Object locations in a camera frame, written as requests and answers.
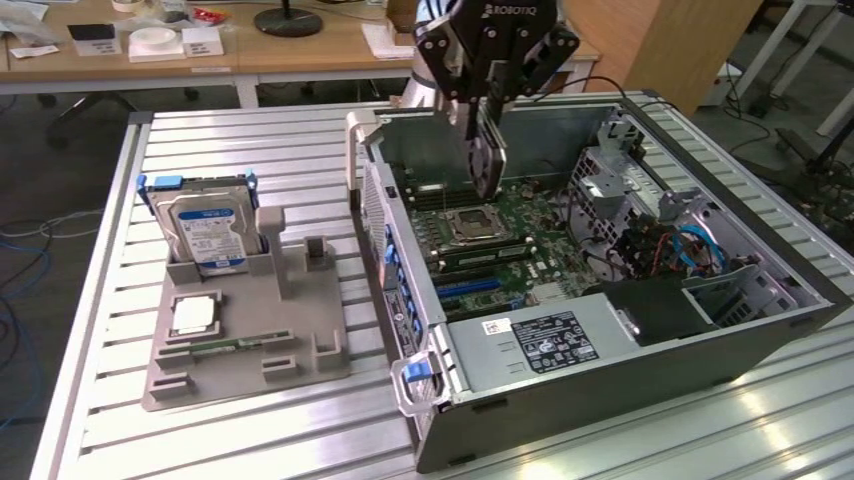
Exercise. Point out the green RAM stick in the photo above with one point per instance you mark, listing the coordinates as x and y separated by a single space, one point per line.
226 346

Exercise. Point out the CPU socket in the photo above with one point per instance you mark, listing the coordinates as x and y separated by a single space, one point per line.
476 225

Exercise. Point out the wooden desk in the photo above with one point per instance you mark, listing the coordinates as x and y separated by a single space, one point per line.
300 50

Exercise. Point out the white paper label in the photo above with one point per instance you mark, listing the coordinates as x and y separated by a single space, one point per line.
33 51

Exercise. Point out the white square box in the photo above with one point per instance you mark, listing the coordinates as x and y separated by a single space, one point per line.
201 42

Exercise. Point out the blue expansion slot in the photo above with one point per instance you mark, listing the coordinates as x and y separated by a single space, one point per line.
467 288

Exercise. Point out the white tape roll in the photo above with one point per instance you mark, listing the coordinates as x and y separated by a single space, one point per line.
125 5

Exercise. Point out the dark grey open PC case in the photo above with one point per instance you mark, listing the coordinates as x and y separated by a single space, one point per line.
600 380

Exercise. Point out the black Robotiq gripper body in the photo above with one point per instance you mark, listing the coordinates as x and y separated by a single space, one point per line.
500 30

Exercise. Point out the brown cardboard box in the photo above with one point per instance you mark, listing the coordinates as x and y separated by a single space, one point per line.
400 15

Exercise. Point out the white table frame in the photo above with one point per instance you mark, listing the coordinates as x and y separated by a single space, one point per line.
836 112

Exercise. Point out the black and white box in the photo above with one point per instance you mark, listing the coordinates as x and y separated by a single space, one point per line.
93 40

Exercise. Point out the grey power supply unit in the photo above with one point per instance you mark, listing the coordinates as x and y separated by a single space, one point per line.
480 370

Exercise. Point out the grey metal bracket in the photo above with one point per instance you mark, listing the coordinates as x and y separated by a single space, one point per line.
603 195

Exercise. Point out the small silver chipset heatsink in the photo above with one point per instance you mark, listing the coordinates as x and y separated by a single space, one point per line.
549 294

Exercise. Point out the white flat box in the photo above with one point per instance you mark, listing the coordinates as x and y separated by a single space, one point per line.
387 42

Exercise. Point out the black RAM stick with label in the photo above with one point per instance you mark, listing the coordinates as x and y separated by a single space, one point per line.
487 257

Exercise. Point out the wooden cabinet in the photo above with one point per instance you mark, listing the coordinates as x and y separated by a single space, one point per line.
667 50

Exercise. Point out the green motherboard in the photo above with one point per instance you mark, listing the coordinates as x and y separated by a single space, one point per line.
533 260

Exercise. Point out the silver CPU chip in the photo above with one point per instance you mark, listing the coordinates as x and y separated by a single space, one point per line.
192 315

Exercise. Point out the grey plastic parts rack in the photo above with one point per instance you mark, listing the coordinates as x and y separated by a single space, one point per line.
266 320

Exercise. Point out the grey disk bay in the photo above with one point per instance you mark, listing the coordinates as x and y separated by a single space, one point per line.
733 295

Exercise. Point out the black round lamp base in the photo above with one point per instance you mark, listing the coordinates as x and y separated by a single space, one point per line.
288 22

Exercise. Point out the white box with round insert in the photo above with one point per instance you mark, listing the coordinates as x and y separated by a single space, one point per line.
156 45

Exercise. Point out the red packet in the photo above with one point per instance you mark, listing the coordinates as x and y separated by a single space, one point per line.
206 15

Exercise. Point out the hard disk with blue caddy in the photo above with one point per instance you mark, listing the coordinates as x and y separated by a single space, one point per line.
206 235

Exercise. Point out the black graphics card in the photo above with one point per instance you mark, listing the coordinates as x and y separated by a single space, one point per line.
487 165

